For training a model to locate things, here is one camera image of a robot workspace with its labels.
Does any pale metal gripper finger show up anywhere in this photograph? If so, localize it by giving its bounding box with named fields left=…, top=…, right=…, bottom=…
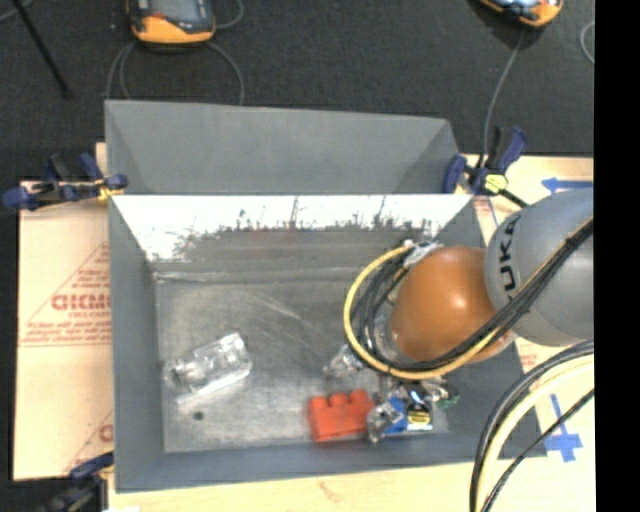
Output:
left=366, top=399, right=404, bottom=445
left=323, top=343, right=365, bottom=380

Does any red toy brick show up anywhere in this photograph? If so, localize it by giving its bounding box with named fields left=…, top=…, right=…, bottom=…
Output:
left=306, top=388, right=377, bottom=444

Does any grey metal bin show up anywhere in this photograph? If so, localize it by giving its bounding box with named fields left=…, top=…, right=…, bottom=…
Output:
left=103, top=99, right=546, bottom=492

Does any brown cardboard board, red print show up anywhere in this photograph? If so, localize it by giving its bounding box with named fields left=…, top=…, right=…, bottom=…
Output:
left=10, top=179, right=116, bottom=482

